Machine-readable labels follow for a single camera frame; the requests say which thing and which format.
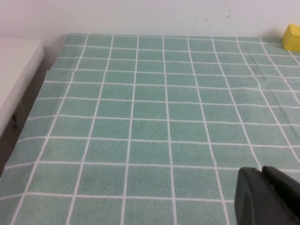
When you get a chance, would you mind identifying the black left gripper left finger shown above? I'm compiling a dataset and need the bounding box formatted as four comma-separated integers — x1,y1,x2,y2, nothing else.
234,166,295,225

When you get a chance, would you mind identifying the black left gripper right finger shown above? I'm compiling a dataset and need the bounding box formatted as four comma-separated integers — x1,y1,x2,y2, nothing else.
262,165,300,225

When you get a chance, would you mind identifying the green checked tablecloth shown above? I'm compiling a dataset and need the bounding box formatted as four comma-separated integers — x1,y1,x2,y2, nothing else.
0,32,300,225

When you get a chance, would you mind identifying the yellow foam cube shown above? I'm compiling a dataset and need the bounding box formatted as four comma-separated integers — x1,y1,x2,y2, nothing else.
281,23,300,52

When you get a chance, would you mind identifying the white side cabinet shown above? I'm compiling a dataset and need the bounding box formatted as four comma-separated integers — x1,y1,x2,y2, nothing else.
0,37,45,143

